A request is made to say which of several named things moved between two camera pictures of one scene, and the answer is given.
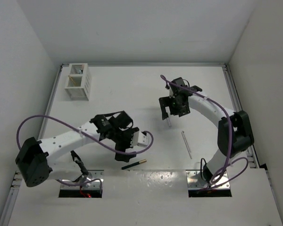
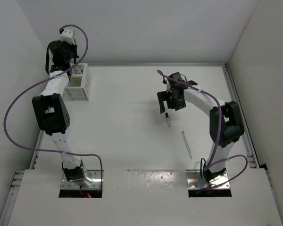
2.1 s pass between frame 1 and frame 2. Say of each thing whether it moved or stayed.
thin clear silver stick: stayed
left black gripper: moved
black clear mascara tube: stayed
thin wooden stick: stayed
